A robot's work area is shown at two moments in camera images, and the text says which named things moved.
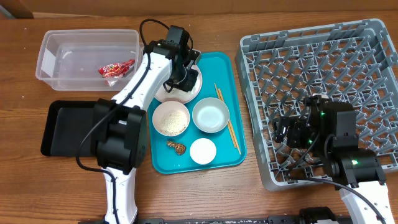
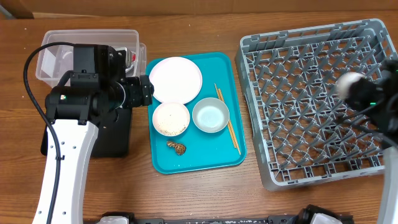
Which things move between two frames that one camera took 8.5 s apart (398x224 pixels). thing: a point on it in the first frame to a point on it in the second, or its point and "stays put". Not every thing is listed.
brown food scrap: (180, 149) stays put
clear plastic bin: (89, 60) stays put
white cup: (203, 151) to (344, 83)
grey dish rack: (354, 63) stays put
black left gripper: (189, 83) to (139, 94)
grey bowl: (211, 114) stays put
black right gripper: (295, 126) to (357, 89)
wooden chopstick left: (227, 121) stays put
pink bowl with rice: (170, 118) stays put
